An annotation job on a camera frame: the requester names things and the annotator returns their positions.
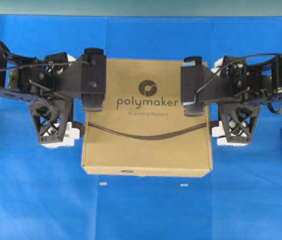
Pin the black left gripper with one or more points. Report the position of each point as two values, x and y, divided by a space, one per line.
83 78

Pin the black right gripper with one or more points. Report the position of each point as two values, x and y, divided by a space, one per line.
225 83

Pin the brown polymaker cardboard box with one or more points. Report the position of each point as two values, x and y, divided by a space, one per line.
142 129

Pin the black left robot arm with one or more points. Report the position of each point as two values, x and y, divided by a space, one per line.
28 78

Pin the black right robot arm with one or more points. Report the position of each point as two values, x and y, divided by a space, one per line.
264 81

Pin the white left tape marker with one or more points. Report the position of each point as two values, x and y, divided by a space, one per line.
103 183

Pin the blue table cloth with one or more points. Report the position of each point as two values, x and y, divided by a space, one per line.
46 195

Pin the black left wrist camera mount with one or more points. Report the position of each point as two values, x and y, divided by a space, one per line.
54 124

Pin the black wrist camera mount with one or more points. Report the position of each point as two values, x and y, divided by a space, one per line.
236 124
54 124

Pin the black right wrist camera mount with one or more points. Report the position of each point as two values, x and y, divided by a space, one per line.
236 124

